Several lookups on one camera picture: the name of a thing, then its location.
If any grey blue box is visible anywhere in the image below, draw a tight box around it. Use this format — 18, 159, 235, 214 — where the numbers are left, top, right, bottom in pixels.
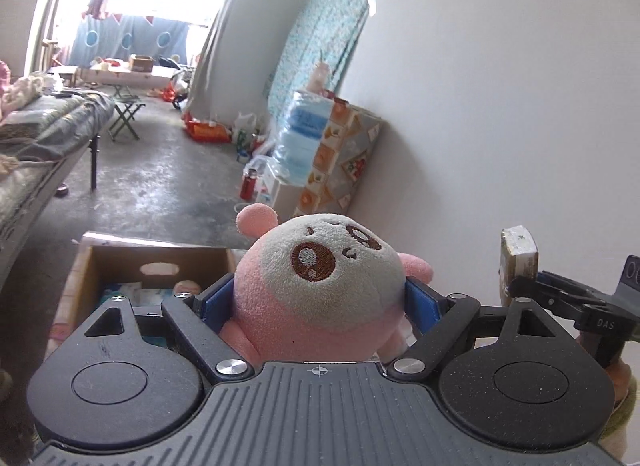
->
99, 282, 172, 307

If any grey curtain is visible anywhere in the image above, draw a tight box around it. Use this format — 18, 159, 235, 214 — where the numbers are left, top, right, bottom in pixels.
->
186, 0, 308, 127

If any small cardboard box on table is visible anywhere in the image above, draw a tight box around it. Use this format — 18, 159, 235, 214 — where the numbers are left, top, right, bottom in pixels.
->
128, 54, 154, 74

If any brown cardboard box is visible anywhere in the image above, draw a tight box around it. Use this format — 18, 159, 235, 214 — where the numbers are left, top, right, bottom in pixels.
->
46, 232, 244, 354

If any low white table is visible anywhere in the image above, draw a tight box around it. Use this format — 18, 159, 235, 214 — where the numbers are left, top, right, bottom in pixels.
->
48, 66, 178, 90

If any pink white plush toy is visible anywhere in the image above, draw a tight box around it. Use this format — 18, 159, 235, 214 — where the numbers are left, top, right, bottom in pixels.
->
219, 204, 434, 368

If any teal wall hanging cloth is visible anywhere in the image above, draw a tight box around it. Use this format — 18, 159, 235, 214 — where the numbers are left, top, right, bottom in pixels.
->
267, 0, 372, 122

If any beige small box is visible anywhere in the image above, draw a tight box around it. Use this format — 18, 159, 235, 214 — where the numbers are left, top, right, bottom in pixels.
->
498, 225, 538, 307

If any orange snack bag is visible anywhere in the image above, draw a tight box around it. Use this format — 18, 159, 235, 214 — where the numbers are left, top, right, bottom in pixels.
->
183, 116, 231, 143

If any blue water dispenser bottle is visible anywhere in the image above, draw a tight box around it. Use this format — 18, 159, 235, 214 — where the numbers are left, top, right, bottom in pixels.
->
273, 90, 334, 186

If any white red baseball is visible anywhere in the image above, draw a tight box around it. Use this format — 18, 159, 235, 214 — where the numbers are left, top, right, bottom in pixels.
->
172, 279, 202, 298

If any person's right hand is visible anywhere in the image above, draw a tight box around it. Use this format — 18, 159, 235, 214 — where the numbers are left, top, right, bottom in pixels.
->
599, 359, 638, 460

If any pink bottle on dispenser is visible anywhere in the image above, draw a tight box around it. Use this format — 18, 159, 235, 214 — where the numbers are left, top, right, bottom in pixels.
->
306, 60, 331, 95

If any red thermos bottle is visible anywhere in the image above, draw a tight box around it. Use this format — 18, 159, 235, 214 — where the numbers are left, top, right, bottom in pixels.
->
240, 168, 257, 203

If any folding stool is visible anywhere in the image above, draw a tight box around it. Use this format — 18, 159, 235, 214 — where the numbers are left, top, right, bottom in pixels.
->
107, 96, 145, 142

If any white water dispenser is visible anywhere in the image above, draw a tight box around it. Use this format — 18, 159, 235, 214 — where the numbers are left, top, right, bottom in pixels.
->
256, 163, 303, 223

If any bed with grey mattress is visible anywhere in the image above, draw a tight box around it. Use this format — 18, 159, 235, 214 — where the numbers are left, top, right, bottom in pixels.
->
1, 72, 115, 281

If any dark slipper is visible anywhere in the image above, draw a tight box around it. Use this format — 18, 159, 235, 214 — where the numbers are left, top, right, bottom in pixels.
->
55, 184, 68, 197

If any blue circle-pattern window cloth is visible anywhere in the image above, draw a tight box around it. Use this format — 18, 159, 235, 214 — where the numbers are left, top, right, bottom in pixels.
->
67, 15, 189, 68

